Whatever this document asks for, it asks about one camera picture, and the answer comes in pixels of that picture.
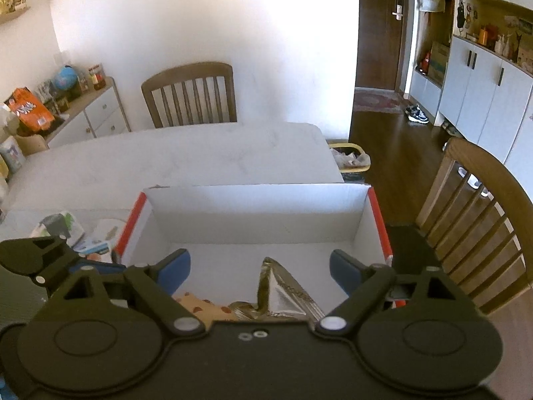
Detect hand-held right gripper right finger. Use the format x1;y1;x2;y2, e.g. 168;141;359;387
314;249;475;338

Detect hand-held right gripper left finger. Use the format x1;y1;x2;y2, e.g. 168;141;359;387
46;249;209;338

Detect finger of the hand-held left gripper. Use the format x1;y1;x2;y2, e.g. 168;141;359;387
0;237;126;288

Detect white green blue snack bag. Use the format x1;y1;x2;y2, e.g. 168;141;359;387
30;212;86;246

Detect white cardboard box red edges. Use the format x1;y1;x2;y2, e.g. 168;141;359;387
114;183;394;330

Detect blue white packet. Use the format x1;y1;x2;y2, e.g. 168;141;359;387
75;219;128;263

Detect orange patterned snack packet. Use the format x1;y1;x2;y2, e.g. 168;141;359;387
173;292;234;321

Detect silver snack packet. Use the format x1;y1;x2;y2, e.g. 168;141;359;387
227;256;327;321

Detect yellow-rimmed trash bin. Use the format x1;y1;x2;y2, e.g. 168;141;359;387
328;142;371;182

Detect white wooden-top sideboard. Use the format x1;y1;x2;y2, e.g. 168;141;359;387
17;76;132;151

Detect pair of white slippers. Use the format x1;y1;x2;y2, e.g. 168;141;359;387
458;167;490;196

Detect pair of sneakers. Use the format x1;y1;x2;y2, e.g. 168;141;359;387
405;104;429;124

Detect patterned door rug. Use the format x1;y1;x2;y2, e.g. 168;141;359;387
354;89;406;113

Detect orange snack bag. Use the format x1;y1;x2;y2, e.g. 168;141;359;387
8;87;57;131

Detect wooden chair with dark seat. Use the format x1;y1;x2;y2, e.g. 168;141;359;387
385;137;533;315

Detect red label jar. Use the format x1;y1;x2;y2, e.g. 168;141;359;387
87;63;107;91

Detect blue globe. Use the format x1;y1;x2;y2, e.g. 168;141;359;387
53;65;80;92

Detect wooden slat-back chair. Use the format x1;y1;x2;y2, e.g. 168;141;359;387
141;62;238;129

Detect tall grey white cabinet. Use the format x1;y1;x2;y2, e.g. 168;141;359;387
410;0;533;167

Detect brown cardboard box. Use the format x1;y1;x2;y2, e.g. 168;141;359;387
428;41;450;86

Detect dark brown door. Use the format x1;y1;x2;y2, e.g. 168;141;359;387
356;0;411;91

